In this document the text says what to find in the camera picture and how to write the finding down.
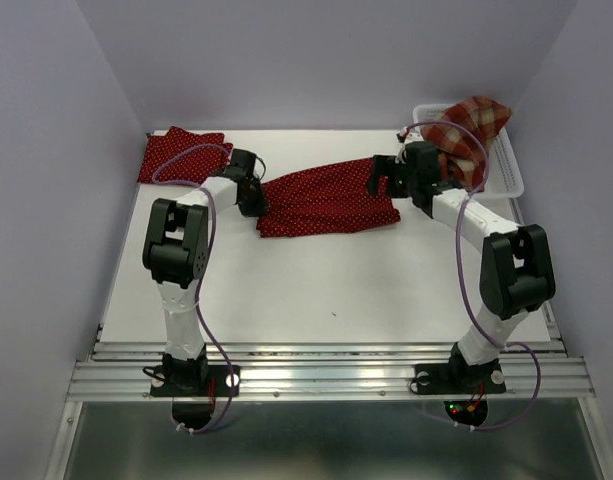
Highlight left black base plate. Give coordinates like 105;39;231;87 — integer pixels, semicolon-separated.
142;364;241;398

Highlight aluminium rail frame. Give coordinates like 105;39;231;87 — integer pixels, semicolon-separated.
46;294;613;479

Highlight white plastic basket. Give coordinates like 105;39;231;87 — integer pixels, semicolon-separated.
412;104;524;202

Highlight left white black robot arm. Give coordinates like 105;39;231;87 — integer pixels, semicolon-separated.
142;144;268;397

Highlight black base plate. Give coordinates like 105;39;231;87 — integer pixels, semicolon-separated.
142;364;241;398
408;362;507;397

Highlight red polka dot skirt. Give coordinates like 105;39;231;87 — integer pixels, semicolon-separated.
137;126;233;184
256;158;401;238

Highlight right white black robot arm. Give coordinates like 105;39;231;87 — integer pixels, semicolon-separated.
366;141;556;395

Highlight red white plaid skirt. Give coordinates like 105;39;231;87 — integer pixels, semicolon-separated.
421;95;513;191

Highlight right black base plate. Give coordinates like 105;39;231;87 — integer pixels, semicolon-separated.
408;362;507;397

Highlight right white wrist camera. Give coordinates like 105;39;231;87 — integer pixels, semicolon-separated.
395;129;419;163

